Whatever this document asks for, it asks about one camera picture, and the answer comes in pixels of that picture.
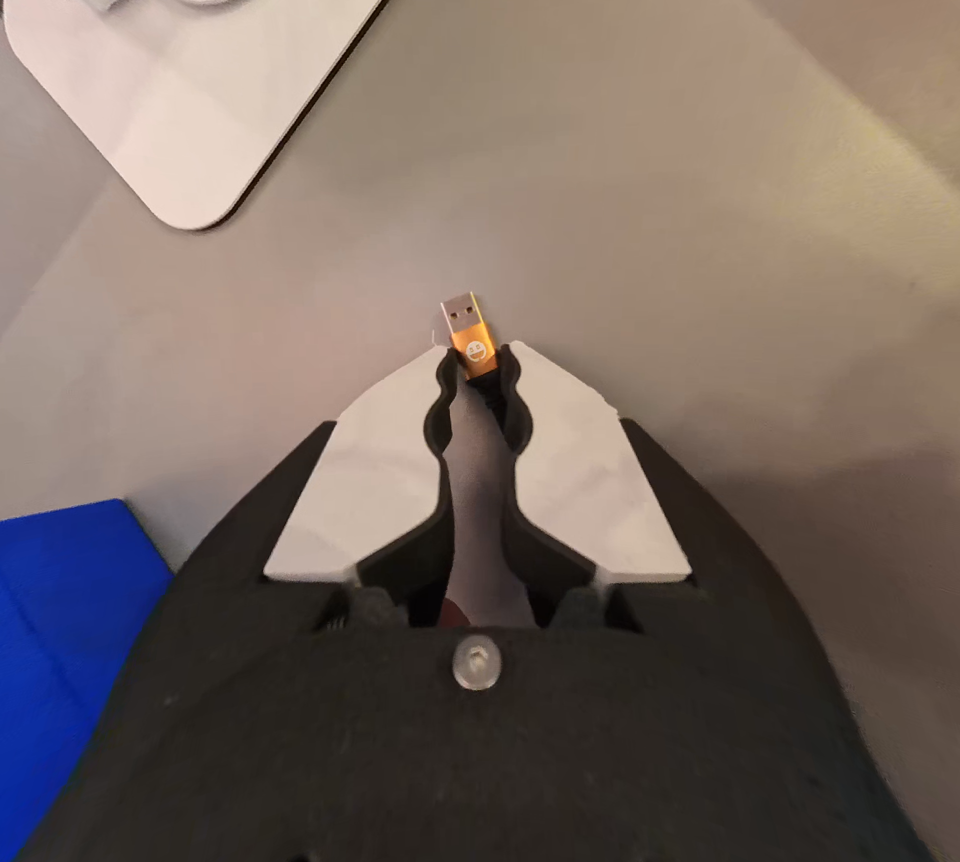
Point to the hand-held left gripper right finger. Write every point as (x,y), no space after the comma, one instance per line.
(592,487)

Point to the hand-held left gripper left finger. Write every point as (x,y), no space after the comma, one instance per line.
(367,487)

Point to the blue box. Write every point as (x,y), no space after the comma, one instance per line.
(67,622)

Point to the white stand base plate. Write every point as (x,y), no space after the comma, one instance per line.
(202,105)

